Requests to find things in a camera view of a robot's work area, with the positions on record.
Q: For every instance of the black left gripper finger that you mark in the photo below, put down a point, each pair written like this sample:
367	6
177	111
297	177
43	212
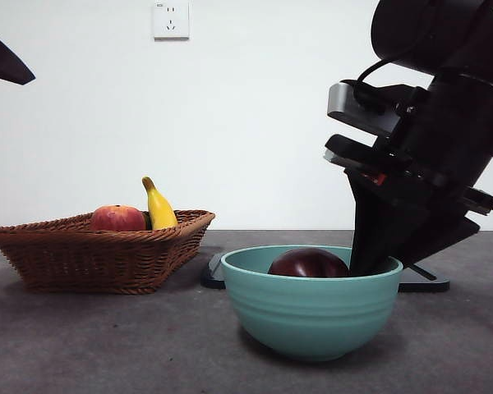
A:
4	65

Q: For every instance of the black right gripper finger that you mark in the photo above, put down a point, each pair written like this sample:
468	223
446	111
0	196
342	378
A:
443	238
378	225

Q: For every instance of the dark purple plum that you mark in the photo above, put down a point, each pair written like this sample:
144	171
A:
308	264

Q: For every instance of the teal ribbed bowl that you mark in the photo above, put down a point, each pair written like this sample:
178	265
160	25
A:
312	316

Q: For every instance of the black rectangular tray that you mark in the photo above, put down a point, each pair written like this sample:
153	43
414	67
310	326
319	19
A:
419	285

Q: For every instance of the red orange peach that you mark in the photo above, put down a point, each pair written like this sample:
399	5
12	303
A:
119	219

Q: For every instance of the yellow banana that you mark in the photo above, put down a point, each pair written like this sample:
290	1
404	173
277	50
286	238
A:
161	209

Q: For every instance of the dark green fruit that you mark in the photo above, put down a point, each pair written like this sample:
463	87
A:
147	221

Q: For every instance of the brown wicker basket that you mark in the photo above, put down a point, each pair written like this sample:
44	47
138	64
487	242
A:
86	262

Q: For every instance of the pale grey camera box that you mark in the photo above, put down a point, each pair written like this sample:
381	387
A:
353	106

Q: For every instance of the white wall socket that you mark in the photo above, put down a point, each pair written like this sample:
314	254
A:
171	24

